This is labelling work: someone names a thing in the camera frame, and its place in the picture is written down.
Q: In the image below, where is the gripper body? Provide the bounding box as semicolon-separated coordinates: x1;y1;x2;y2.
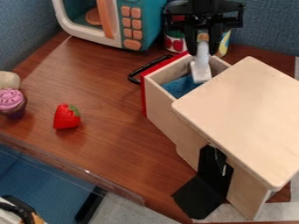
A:
165;0;248;33

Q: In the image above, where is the red toy strawberry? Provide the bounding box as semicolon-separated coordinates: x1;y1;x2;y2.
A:
52;103;83;130

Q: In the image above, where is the cabinet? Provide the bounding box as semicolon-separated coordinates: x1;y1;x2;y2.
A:
169;55;299;222

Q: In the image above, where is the black clamp bracket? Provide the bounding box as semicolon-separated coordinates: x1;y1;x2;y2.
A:
170;144;235;221

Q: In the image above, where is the purple toy cupcake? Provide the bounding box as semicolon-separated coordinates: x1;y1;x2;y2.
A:
0;87;29;120

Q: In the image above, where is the blue cloth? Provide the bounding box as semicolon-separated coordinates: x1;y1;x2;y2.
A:
160;74;205;100

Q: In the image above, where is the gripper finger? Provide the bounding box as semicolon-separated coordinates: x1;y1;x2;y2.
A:
207;24;227;56
183;25;201;54

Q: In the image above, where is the drawer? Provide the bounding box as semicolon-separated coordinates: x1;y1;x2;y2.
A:
127;52;234;147

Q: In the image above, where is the toy microwave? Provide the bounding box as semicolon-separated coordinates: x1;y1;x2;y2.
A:
50;0;170;53

